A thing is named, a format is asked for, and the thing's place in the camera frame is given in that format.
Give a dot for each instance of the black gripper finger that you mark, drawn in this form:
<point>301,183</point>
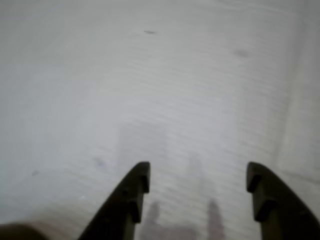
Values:
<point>280,207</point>
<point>125,200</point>

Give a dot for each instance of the brown corrugated cardboard sheet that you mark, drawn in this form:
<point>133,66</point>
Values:
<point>160,87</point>

